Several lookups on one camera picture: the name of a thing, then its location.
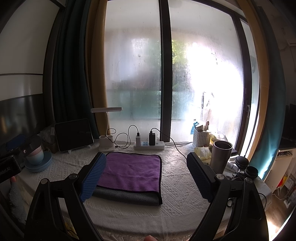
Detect purple microfiber towel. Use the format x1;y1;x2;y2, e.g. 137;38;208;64
97;152;162;193

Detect person's thumb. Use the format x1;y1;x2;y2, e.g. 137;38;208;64
144;235;158;241

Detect yellow tissue packet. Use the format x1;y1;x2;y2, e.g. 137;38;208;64
194;147;212;165

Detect stainless steel tumbler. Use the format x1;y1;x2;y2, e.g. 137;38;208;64
210;141;233;174

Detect white perforated storage basket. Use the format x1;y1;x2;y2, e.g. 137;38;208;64
193;129;211;147

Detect white patterned tablecloth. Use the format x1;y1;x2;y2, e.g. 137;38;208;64
17;139;273;241

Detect white desk lamp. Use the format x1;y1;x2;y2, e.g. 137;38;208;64
90;107;122;154

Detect blue saucer plate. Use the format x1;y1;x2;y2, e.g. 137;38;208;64
24;151;53;173

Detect grey microfiber towel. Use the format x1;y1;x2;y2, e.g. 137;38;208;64
92;186;163;206

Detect black tablet on stand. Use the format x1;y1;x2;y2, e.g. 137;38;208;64
54;119;94;152

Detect white power strip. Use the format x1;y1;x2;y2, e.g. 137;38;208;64
133;141;165;151

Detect pink blue stacked cups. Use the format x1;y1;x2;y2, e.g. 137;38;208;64
26;141;44;165

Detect black power adapter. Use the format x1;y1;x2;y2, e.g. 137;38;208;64
149;131;156;146

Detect white usb charger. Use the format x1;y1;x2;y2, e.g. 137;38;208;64
135;132;141;147

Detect dark green curtain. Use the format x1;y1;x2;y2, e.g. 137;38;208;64
43;1;99;138

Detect yellow curtain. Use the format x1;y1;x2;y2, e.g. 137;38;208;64
90;0;110;138

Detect black adapter cable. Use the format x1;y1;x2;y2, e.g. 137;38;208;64
151;127;194;163

